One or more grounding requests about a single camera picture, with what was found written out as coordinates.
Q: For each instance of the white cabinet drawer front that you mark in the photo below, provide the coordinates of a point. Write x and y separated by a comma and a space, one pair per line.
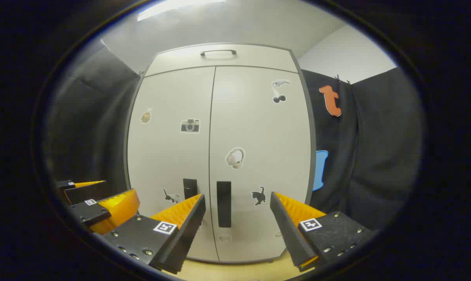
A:
219, 62

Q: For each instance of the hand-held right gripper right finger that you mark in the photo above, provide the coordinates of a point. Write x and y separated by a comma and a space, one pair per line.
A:
286, 230

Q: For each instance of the white cabinet door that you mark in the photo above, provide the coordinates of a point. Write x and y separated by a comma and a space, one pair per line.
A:
169, 156
258, 136

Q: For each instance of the black backdrop cloth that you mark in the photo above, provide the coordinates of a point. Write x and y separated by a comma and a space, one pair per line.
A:
91, 128
375, 156

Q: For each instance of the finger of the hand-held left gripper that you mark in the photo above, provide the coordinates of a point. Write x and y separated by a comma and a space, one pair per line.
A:
89, 193
91, 212

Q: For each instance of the white shoe cabinet body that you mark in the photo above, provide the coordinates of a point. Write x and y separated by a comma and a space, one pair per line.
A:
314, 156

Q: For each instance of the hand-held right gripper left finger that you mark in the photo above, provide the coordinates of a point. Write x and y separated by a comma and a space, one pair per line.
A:
188, 230

